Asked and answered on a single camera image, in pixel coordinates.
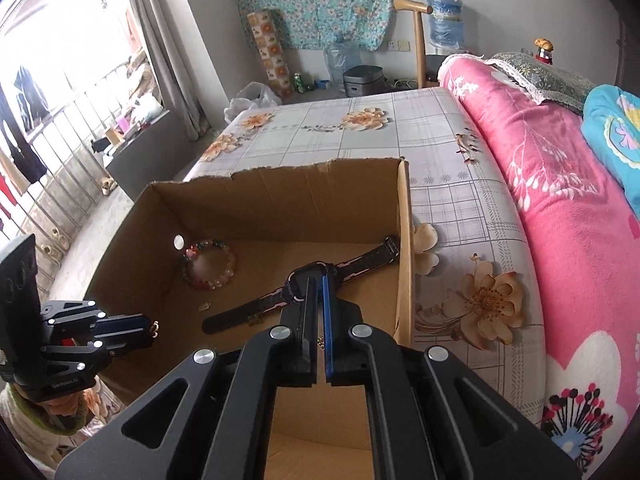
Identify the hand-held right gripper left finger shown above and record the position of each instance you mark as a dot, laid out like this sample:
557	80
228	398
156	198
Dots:
307	320

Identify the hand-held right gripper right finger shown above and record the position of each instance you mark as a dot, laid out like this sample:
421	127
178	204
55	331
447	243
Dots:
327	330

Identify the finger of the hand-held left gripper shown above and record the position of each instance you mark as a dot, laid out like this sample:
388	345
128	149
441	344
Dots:
125	323
130	342

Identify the gold flower charm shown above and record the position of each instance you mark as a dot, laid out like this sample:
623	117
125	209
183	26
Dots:
255	319

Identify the cardboard box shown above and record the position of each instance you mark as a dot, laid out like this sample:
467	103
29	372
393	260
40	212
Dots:
300	200

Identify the person's left forearm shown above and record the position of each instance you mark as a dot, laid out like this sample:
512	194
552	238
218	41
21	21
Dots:
30	425

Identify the dark blue wrist watch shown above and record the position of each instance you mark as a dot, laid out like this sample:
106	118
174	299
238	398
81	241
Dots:
370	260

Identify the pair of beige slippers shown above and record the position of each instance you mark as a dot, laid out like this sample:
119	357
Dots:
108	186

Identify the metal window railing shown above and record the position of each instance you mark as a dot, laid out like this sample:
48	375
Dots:
65	170

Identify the dark grey cabinet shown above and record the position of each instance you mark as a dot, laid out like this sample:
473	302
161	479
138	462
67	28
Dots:
135	160

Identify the dark hanging garment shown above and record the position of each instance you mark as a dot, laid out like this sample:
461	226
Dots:
25	130

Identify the floral plaid bed sheet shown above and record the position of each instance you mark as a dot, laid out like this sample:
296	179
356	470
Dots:
450	185

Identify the white plastic bag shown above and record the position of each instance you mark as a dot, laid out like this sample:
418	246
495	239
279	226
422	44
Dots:
250	102

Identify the green can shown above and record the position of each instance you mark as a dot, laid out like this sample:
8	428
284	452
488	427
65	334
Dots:
299	82

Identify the grey rice cooker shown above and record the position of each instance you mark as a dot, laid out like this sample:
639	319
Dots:
364	81

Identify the pink floral blanket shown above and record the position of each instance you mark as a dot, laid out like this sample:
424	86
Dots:
575	260

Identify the clear empty water jug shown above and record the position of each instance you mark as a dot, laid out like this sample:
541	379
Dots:
342	62

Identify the checkered floral rolled mat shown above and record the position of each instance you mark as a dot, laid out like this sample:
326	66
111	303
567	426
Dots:
270	55

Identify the grey curtain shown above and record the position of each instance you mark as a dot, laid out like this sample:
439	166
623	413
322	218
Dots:
170	50

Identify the wooden crutch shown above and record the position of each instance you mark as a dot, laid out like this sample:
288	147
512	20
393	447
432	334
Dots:
419	50

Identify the blue water jug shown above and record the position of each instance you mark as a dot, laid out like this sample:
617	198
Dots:
445	22

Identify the grey floral lace pillow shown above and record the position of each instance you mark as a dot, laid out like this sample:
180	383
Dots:
545	77

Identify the small figurine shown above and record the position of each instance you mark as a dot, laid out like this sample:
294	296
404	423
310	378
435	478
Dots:
543	51

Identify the dark bed headboard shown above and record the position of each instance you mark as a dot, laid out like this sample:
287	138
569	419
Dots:
627	50

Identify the wall socket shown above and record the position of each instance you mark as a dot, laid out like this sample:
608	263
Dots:
400	45

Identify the teal floral wall cloth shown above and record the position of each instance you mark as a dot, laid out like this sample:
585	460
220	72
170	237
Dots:
325	0

